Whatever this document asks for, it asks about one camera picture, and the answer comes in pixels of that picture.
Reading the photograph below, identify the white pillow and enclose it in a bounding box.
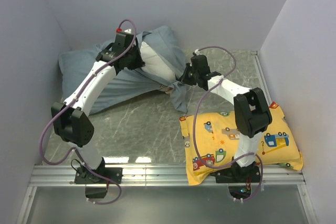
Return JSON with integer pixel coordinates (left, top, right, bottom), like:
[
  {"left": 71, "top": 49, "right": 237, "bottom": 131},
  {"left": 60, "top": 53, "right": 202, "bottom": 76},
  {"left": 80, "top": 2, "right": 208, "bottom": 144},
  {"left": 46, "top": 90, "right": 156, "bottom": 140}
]
[{"left": 140, "top": 41, "right": 175, "bottom": 82}]

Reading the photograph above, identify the blue plaid pillowcase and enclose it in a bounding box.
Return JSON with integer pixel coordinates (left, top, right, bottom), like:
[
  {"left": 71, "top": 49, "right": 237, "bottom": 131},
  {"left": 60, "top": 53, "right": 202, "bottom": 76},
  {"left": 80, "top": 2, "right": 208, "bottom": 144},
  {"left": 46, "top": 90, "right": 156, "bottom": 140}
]
[{"left": 58, "top": 25, "right": 187, "bottom": 114}]

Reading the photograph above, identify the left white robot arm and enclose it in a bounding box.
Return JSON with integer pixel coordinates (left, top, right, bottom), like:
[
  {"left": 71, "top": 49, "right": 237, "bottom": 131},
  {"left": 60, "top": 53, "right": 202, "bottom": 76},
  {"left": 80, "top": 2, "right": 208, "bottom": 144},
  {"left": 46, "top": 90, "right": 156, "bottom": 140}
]
[{"left": 51, "top": 29, "right": 144, "bottom": 183}]

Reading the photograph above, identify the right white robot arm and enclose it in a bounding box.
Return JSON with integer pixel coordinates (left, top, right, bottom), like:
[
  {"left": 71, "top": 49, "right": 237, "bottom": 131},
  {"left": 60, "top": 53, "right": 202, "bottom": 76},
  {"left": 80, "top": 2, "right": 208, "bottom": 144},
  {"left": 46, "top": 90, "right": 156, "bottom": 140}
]
[{"left": 180, "top": 52, "right": 272, "bottom": 182}]

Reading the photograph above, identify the yellow cartoon vehicle pillow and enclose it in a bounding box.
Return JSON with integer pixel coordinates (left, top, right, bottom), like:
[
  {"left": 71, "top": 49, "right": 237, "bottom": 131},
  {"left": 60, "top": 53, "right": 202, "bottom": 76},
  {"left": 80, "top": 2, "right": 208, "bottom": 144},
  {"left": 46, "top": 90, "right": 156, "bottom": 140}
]
[{"left": 180, "top": 102, "right": 303, "bottom": 186}]

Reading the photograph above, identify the black box under left base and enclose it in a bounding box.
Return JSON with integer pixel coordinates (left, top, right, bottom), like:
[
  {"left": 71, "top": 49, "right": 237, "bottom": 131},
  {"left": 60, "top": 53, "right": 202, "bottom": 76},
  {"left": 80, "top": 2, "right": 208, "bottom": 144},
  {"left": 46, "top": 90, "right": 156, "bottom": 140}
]
[{"left": 85, "top": 187, "right": 108, "bottom": 199}]

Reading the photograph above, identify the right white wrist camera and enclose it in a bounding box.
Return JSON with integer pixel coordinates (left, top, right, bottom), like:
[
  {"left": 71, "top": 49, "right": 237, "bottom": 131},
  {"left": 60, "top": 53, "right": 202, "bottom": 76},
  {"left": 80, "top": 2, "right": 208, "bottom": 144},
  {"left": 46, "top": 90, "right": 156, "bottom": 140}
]
[{"left": 193, "top": 49, "right": 202, "bottom": 56}]

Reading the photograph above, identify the aluminium right side rail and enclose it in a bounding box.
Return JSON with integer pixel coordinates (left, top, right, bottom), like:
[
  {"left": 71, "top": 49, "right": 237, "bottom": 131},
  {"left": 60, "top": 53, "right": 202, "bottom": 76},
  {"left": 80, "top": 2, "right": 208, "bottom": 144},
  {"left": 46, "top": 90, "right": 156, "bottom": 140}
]
[{"left": 250, "top": 51, "right": 272, "bottom": 105}]

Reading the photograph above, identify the aluminium rail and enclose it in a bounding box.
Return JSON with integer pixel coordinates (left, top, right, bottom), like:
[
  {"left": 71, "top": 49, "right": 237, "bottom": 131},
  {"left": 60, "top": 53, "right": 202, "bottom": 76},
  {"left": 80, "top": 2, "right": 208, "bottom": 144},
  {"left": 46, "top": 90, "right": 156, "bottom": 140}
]
[
  {"left": 250, "top": 51, "right": 272, "bottom": 105},
  {"left": 28, "top": 164, "right": 306, "bottom": 187}
]

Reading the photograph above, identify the aluminium front rail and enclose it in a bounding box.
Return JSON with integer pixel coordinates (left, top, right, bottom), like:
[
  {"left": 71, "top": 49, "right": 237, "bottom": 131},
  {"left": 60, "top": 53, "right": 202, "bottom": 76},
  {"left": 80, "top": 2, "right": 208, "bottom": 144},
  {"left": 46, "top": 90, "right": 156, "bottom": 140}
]
[{"left": 28, "top": 164, "right": 306, "bottom": 187}]

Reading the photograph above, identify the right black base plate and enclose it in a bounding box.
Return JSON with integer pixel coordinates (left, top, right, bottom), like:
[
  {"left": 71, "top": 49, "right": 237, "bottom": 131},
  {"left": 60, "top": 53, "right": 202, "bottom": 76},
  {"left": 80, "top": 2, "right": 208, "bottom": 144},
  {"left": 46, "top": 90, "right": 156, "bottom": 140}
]
[{"left": 211, "top": 162, "right": 261, "bottom": 184}]

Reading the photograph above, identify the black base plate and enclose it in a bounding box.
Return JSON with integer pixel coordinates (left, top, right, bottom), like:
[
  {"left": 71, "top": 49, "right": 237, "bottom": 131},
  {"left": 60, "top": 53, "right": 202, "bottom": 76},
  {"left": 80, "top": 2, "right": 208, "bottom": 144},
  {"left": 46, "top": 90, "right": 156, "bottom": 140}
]
[
  {"left": 211, "top": 162, "right": 261, "bottom": 184},
  {"left": 74, "top": 166, "right": 123, "bottom": 184}
]

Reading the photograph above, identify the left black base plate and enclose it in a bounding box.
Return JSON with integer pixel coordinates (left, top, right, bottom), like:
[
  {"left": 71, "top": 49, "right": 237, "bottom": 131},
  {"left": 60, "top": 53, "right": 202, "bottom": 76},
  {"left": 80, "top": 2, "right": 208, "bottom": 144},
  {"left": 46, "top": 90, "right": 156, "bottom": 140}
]
[{"left": 74, "top": 166, "right": 123, "bottom": 184}]

